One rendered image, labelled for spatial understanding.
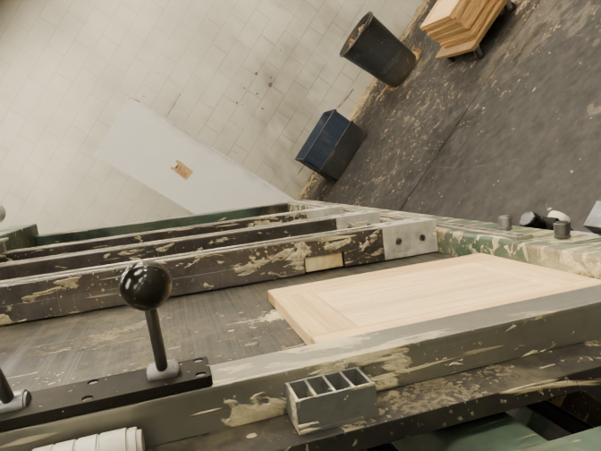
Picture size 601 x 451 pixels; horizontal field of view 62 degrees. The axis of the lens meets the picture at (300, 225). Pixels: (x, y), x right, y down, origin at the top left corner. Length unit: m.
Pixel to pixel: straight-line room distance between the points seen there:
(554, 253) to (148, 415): 0.62
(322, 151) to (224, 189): 1.10
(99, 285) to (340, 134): 4.30
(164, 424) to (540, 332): 0.37
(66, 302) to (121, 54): 5.19
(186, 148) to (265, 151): 1.65
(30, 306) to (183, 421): 0.58
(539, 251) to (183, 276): 0.61
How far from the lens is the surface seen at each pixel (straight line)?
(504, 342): 0.55
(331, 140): 5.07
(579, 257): 0.81
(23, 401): 0.48
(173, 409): 0.45
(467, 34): 4.04
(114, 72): 6.04
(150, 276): 0.37
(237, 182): 4.59
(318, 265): 1.00
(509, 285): 0.77
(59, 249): 1.56
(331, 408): 0.43
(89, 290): 0.97
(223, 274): 0.96
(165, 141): 4.56
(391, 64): 5.21
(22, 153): 6.26
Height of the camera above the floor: 1.44
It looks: 16 degrees down
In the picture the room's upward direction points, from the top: 58 degrees counter-clockwise
